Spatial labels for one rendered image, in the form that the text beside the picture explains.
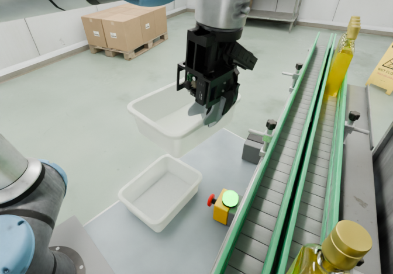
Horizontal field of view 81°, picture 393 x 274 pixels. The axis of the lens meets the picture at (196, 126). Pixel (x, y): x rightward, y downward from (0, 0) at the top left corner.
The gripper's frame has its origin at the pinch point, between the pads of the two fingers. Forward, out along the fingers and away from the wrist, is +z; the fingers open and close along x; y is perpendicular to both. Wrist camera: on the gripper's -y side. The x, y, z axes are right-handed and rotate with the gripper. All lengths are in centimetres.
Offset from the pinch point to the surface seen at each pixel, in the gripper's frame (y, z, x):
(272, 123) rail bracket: -20.3, 8.8, 6.9
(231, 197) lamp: -3.2, 24.3, 8.8
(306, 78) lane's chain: -83, 23, -2
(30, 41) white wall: -59, 116, -348
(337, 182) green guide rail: -15.7, 11.0, 27.2
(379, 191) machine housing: -29, 18, 38
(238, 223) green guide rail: 8.0, 12.4, 15.7
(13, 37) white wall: -41, 105, -345
